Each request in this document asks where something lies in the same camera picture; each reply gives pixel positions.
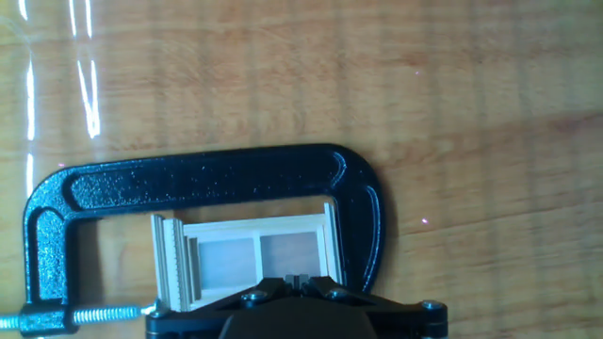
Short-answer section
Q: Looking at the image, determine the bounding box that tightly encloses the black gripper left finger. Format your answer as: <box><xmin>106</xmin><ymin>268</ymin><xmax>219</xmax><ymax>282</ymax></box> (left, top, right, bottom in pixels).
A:
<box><xmin>145</xmin><ymin>274</ymin><xmax>298</xmax><ymax>339</ymax></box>

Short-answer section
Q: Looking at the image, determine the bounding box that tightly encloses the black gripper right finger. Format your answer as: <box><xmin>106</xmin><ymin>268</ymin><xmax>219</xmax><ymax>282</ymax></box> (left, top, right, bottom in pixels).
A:
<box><xmin>296</xmin><ymin>274</ymin><xmax>448</xmax><ymax>339</ymax></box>

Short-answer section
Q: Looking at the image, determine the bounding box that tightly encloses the black metal C-clamp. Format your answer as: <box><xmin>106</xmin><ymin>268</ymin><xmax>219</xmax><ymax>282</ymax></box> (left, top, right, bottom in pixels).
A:
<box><xmin>0</xmin><ymin>143</ymin><xmax>387</xmax><ymax>338</ymax></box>

